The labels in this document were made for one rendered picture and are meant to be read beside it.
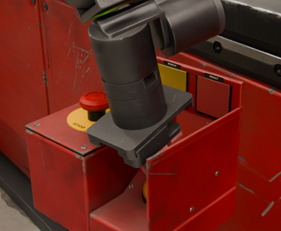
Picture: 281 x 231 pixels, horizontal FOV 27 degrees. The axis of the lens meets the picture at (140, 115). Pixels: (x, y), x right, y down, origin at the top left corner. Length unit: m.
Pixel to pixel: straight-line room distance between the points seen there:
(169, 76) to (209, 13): 0.17
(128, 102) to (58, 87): 0.83
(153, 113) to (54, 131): 0.15
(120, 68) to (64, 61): 0.79
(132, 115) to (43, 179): 0.18
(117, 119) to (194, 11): 0.13
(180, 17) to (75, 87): 0.78
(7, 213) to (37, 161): 1.23
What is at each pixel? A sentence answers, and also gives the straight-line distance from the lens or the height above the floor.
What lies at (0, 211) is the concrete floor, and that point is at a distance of 1.93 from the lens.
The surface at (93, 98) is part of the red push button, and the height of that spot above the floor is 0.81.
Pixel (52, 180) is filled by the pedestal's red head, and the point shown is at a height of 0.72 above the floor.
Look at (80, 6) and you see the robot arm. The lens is 0.57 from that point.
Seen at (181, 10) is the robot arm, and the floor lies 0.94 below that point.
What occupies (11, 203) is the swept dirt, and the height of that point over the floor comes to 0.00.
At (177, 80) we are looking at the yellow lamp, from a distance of 0.70.
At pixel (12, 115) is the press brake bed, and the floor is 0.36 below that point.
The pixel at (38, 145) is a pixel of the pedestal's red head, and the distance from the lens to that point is 0.68.
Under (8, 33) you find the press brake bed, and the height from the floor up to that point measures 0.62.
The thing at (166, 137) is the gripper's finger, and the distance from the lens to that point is 0.58.
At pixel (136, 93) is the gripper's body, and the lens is 0.54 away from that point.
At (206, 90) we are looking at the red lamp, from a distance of 0.67.
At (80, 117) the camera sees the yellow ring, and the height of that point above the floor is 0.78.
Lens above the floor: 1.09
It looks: 26 degrees down
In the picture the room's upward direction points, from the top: 1 degrees counter-clockwise
